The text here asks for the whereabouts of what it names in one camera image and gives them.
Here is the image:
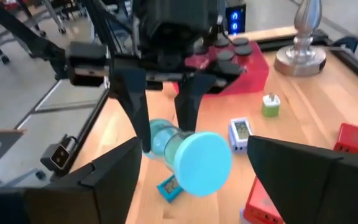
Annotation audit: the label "small bottle black cap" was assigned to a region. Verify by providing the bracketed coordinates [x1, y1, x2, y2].
[234, 45, 254, 57]
[231, 36, 250, 47]
[216, 50, 236, 62]

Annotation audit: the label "red charger cube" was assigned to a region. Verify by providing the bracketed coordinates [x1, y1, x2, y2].
[243, 176, 285, 224]
[333, 123, 358, 156]

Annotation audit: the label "red plastic tray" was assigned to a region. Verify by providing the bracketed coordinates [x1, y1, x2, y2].
[172, 39, 270, 96]

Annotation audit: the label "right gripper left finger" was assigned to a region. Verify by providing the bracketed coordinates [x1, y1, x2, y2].
[0, 136, 143, 224]

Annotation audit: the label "green white charger cube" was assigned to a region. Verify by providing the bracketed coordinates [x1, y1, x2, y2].
[261, 91, 282, 118]

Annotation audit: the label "teal digital clock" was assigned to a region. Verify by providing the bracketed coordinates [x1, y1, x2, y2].
[156, 174, 185, 204]

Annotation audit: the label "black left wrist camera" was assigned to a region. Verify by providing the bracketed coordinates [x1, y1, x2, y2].
[141, 18, 222, 63]

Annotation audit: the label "small black camera module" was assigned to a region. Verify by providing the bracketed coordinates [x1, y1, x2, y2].
[40, 134, 80, 179]

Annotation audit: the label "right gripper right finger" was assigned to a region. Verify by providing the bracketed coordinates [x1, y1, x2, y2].
[246, 135, 358, 224]

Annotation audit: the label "black box blue lights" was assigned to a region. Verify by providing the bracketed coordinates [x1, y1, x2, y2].
[224, 3, 247, 35]

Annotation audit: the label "silver lamp base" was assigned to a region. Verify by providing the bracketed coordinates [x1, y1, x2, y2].
[273, 0, 328, 77]

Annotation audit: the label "white bottle black cap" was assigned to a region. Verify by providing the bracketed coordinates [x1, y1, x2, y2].
[213, 37, 231, 48]

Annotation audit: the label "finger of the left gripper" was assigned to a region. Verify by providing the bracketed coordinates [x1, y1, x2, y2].
[173, 73, 219, 133]
[109, 58, 153, 154]

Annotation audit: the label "lavender digital clock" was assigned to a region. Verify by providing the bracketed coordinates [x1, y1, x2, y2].
[227, 116, 254, 153]

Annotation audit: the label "lavender charger cube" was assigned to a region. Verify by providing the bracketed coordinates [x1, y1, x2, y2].
[239, 207, 252, 224]

